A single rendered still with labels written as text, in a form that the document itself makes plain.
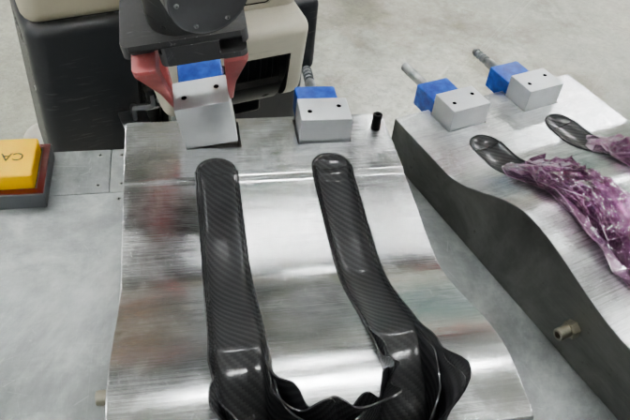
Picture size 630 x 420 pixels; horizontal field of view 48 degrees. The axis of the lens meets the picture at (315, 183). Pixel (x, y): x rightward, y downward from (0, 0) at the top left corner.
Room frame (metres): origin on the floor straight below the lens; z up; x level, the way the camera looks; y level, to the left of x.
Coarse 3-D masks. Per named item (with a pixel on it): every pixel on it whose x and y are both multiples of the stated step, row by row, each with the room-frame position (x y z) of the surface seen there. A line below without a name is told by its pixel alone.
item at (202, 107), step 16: (192, 64) 0.57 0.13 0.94; (208, 64) 0.57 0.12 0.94; (192, 80) 0.55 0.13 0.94; (208, 80) 0.54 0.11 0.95; (224, 80) 0.54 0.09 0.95; (176, 96) 0.52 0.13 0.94; (192, 96) 0.52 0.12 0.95; (208, 96) 0.52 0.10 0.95; (224, 96) 0.52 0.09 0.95; (176, 112) 0.50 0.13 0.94; (192, 112) 0.50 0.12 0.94; (208, 112) 0.51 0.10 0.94; (224, 112) 0.51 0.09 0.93; (192, 128) 0.50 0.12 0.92; (208, 128) 0.51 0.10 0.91; (224, 128) 0.51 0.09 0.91; (192, 144) 0.51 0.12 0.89; (208, 144) 0.51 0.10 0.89
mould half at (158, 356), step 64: (128, 128) 0.53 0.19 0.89; (256, 128) 0.55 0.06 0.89; (384, 128) 0.57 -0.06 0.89; (128, 192) 0.44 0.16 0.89; (192, 192) 0.45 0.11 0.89; (256, 192) 0.46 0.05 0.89; (384, 192) 0.48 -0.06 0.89; (128, 256) 0.37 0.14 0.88; (192, 256) 0.38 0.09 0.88; (256, 256) 0.39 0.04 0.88; (320, 256) 0.40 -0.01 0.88; (384, 256) 0.40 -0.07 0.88; (128, 320) 0.30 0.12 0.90; (192, 320) 0.30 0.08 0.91; (320, 320) 0.31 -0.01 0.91; (448, 320) 0.31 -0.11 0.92; (128, 384) 0.23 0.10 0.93; (192, 384) 0.23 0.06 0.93; (320, 384) 0.24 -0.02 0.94; (512, 384) 0.26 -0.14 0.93
